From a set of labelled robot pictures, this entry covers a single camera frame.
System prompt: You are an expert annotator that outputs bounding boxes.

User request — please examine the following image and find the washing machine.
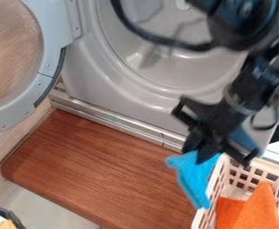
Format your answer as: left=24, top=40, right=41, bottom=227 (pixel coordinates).
left=0, top=0, right=279, bottom=168

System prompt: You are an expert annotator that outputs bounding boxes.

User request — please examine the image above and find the orange cloth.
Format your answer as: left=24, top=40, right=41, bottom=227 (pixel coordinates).
left=215, top=182, right=279, bottom=229

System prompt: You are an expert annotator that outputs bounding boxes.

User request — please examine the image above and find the white basket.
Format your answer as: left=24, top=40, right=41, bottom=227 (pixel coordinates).
left=190, top=153, right=279, bottom=229

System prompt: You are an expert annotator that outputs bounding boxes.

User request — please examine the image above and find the blue cloth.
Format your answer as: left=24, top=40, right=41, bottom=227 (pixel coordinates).
left=165, top=149, right=224, bottom=210

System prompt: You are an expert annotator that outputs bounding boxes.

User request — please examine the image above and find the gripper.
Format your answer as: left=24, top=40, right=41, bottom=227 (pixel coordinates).
left=170, top=96, right=276, bottom=168

